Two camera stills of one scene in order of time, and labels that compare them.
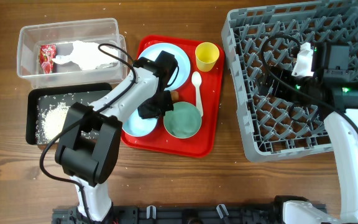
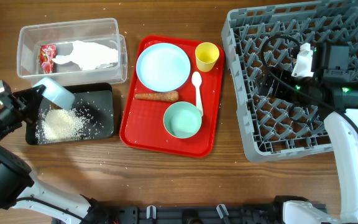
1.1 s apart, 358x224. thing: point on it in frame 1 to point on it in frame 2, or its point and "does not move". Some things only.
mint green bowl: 184,121 does not move
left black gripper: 145,112 to 27,109
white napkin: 87,55 does not move
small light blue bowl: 135,126 to 56,93
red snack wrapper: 47,53 does not move
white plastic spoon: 197,79 does not move
